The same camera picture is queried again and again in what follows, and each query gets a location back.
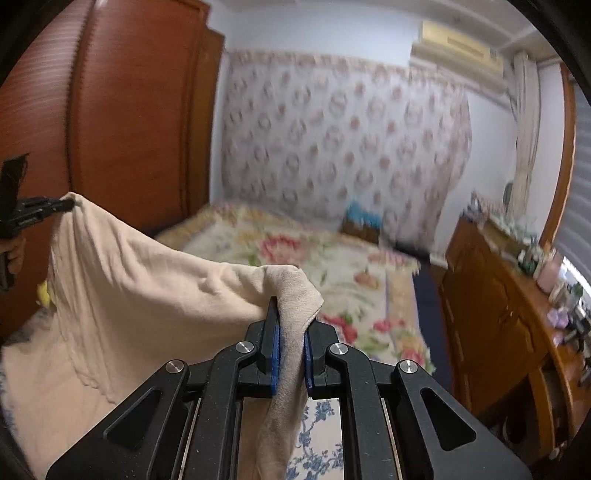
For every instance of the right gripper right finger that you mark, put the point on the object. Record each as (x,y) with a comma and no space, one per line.
(397,421)

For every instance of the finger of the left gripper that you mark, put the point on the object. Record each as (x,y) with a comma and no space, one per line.
(54,206)

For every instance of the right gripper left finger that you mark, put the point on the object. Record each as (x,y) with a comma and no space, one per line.
(184,421)

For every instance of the peach printed t-shirt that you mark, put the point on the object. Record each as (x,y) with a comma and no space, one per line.
(122,305)

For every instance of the person left hand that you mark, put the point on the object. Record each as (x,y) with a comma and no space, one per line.
(14,248)

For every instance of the blue floral white blanket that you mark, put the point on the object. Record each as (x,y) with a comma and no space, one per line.
(316,438)

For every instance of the yellow plush toy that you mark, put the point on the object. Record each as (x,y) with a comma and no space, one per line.
(43,296)

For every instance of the brown louvered wardrobe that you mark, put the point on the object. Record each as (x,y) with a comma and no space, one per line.
(112,100)

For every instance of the wooden sideboard cabinet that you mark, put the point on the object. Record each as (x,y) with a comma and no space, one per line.
(509,368)

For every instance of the pink floral bedspread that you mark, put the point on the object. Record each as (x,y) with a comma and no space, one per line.
(369,292)

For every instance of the navy blue bed sheet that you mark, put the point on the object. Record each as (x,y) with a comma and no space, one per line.
(431,313)

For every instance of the pink bottle on sideboard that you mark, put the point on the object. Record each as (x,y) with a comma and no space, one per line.
(549,273)

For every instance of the blue item on box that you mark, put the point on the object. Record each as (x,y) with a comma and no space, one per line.
(361,223)

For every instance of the circle patterned curtain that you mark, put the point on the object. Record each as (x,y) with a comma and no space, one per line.
(309,136)

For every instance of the grey window blind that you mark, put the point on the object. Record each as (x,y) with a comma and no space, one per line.
(573,238)

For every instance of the beige tied drape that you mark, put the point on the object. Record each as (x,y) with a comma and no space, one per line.
(528,109)

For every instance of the wall air conditioner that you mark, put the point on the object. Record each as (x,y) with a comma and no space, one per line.
(464,56)

